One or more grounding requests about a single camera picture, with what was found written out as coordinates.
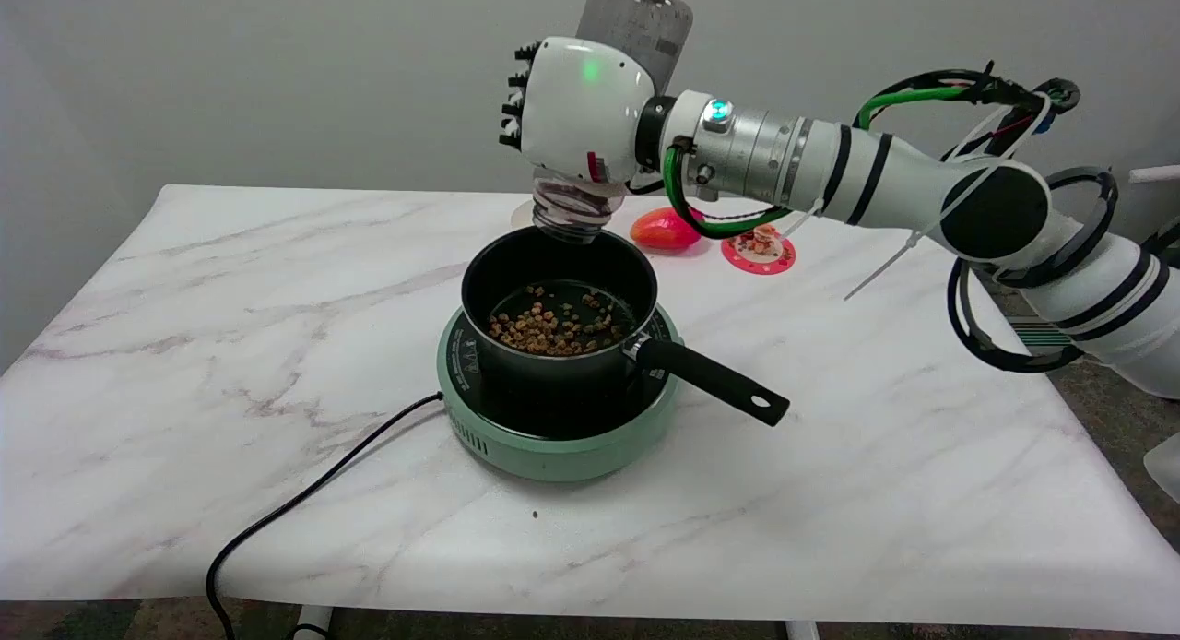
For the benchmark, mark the red mango fruit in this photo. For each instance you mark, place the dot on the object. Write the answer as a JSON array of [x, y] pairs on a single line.
[[656, 231]]

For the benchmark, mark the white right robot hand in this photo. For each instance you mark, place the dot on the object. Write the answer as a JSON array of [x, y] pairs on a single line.
[[581, 105]]

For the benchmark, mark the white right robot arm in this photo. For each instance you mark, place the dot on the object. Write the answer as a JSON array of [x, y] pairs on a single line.
[[903, 174]]

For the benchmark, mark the long white zip tie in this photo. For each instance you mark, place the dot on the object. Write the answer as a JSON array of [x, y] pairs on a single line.
[[908, 245]]

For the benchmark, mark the beige round lid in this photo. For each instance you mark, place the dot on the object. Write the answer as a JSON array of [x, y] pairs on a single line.
[[521, 214]]

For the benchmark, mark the pink round coaster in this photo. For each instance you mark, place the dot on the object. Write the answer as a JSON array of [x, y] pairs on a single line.
[[771, 261]]

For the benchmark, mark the small toy figurine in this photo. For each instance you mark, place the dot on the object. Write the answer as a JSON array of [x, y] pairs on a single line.
[[758, 242]]

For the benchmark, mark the short white zip tie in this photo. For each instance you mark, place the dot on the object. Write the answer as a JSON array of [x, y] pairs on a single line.
[[811, 214]]

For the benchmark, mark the green induction cooker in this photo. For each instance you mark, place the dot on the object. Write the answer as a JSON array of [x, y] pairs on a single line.
[[553, 457]]

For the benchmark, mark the clear bottle with white sleeve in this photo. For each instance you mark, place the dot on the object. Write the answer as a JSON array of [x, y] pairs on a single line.
[[636, 22]]

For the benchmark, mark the white pipe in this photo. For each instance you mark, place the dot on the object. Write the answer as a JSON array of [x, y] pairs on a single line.
[[1157, 173]]

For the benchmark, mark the white table leg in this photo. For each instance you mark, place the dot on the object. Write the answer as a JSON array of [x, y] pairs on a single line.
[[802, 631], [313, 623]]

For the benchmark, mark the floor vent grille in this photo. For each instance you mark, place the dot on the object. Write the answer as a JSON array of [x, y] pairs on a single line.
[[1037, 334]]

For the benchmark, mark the brown food pieces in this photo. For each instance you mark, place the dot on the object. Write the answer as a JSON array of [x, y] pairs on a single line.
[[553, 331]]

